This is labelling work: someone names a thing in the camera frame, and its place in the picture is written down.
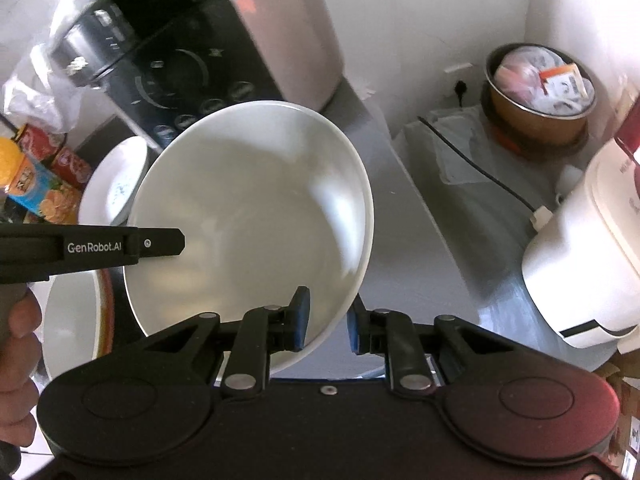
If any white rice cooker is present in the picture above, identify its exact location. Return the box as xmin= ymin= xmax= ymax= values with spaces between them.
xmin=520 ymin=92 xmax=640 ymax=350

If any orange juice bottle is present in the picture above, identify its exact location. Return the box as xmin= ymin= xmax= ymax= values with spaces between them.
xmin=0 ymin=137 xmax=82 ymax=225

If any black power cable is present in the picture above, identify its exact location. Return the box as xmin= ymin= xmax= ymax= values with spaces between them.
xmin=417 ymin=116 xmax=540 ymax=217

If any red-rimmed bowl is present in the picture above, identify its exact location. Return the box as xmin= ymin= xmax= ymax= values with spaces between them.
xmin=42 ymin=267 xmax=117 ymax=382

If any black rice cooker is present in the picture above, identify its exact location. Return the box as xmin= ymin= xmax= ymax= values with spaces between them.
xmin=47 ymin=0 xmax=347 ymax=152

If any white plug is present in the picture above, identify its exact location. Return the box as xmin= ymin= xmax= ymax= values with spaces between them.
xmin=530 ymin=205 xmax=555 ymax=232

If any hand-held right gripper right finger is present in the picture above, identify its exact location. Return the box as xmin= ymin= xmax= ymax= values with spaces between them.
xmin=347 ymin=296 xmax=507 ymax=397

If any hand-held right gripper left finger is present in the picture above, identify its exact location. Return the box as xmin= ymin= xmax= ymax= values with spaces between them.
xmin=142 ymin=286 xmax=311 ymax=402

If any cardboard box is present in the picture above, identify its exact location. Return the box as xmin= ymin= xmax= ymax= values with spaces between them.
xmin=594 ymin=350 xmax=640 ymax=477

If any red can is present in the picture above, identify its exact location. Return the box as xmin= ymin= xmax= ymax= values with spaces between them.
xmin=50 ymin=146 xmax=93 ymax=187
xmin=14 ymin=124 xmax=67 ymax=163

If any large white bowl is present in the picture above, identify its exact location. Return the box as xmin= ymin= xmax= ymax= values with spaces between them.
xmin=122 ymin=101 xmax=375 ymax=376

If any brown pot with packets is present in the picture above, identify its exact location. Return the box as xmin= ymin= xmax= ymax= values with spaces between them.
xmin=481 ymin=42 xmax=599 ymax=150

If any clear plastic bag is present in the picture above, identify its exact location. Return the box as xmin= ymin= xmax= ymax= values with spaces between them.
xmin=0 ymin=0 xmax=132 ymax=133

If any person's left hand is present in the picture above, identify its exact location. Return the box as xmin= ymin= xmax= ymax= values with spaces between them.
xmin=0 ymin=289 xmax=44 ymax=449

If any clear plastic sheet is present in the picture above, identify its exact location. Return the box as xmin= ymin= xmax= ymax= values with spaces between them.
xmin=394 ymin=109 xmax=587 ymax=242

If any small white patterned plate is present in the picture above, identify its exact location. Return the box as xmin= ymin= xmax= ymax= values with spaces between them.
xmin=77 ymin=136 xmax=149 ymax=227

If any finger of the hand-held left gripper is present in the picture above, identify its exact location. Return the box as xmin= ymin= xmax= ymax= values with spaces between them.
xmin=137 ymin=228 xmax=187 ymax=257

